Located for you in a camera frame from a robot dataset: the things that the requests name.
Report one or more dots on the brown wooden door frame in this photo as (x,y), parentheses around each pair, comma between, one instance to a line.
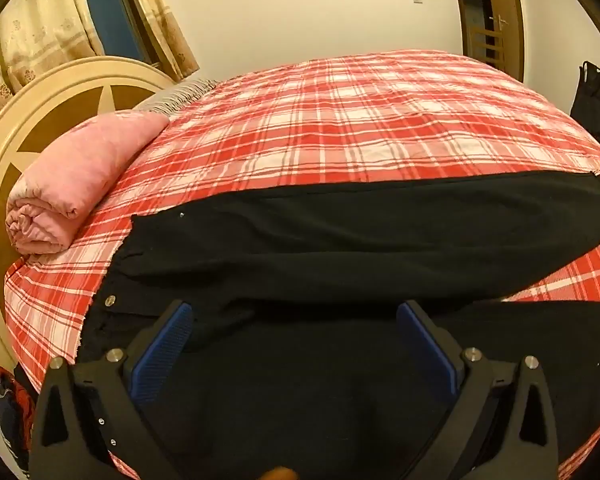
(517,15)

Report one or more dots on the pink folded blanket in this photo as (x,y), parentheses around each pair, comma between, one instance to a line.
(80,170)

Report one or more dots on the window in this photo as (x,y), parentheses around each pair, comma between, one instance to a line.
(112,15)

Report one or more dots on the pile of dark clothes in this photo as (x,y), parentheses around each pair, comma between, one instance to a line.
(10,410)

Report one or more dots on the black bag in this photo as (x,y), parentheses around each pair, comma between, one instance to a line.
(597,100)

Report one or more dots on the grey fringed blanket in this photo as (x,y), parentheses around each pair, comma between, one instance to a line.
(175,95)

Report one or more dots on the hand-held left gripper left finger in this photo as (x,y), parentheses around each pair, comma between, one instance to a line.
(162,355)

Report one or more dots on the black pants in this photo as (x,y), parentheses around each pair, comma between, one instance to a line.
(330,240)

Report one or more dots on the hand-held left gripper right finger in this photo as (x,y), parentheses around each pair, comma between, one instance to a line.
(425,350)

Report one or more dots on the cream round headboard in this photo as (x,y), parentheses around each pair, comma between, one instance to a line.
(55,85)

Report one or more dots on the red plaid bed sheet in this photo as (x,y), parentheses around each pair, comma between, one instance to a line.
(355,125)

